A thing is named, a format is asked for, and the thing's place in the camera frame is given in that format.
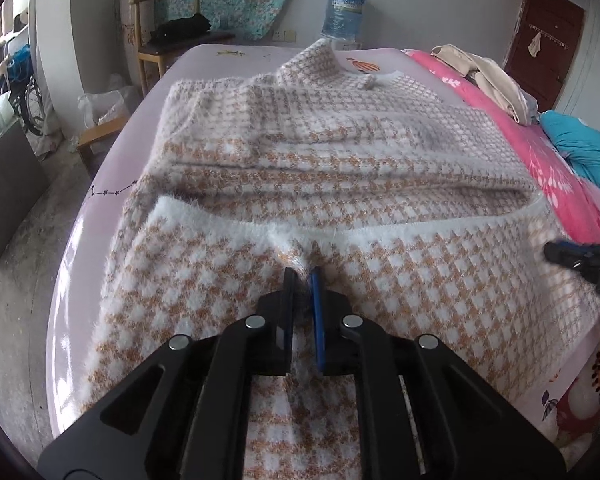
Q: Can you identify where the bed with lilac sheet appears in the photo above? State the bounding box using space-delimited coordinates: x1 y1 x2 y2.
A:
47 42 600 461

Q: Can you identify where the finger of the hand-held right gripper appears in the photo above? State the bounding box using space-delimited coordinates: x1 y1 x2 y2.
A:
544 241 593 273

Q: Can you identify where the black bag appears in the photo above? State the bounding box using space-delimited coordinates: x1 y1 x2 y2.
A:
150 13 212 44

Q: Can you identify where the beige clothes pile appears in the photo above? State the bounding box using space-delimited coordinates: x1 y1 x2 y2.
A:
430 45 539 124

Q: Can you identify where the small wooden stool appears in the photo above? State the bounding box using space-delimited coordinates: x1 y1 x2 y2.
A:
76 115 131 182

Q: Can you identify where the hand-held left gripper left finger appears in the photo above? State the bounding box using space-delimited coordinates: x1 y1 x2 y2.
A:
37 267 299 480

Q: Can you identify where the door hook rack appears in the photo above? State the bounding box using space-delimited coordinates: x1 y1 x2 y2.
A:
527 22 569 59

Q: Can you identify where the wooden chair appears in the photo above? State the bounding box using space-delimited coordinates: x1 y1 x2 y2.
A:
129 0 236 100

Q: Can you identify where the bicycle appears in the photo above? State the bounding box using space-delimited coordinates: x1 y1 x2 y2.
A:
5 45 49 136

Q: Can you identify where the clear plastic bag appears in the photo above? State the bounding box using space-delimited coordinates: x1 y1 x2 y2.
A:
77 87 141 128

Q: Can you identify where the dark grey board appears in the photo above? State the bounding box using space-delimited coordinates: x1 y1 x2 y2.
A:
0 122 49 268

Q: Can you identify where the pink floral blanket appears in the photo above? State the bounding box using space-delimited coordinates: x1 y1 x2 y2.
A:
402 49 600 250

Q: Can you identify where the fluffy houndstooth sweater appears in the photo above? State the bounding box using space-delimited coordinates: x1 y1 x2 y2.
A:
77 39 600 480

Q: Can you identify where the teal quilt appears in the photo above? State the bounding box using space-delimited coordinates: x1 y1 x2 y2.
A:
539 110 600 202

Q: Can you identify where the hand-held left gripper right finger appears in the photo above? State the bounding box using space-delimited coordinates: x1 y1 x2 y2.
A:
309 266 566 480

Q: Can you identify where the brown door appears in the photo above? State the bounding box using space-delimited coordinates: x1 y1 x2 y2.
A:
502 0 586 99

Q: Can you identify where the blue water jug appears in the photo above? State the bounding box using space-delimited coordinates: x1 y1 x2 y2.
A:
321 0 369 41

